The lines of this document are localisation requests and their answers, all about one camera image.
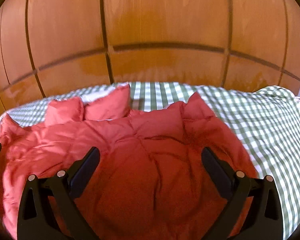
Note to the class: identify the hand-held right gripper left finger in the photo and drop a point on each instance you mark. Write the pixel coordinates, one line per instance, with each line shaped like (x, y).
(83, 168)

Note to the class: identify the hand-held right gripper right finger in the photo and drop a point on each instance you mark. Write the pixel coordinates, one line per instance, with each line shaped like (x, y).
(216, 168)

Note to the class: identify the orange puffer jacket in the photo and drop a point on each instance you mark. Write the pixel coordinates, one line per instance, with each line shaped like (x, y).
(140, 155)

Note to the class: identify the green checked tablecloth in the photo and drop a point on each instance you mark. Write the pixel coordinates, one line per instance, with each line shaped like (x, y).
(252, 120)

